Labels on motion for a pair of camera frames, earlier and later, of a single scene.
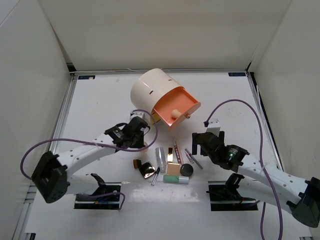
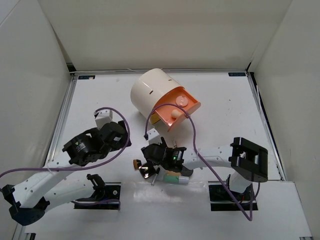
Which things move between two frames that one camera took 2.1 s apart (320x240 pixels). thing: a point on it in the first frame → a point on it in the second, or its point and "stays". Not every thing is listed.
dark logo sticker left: x=87 y=77 stays
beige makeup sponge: x=175 y=113 stays
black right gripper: x=195 y=143 → x=163 y=144
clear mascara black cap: x=155 y=176 stays
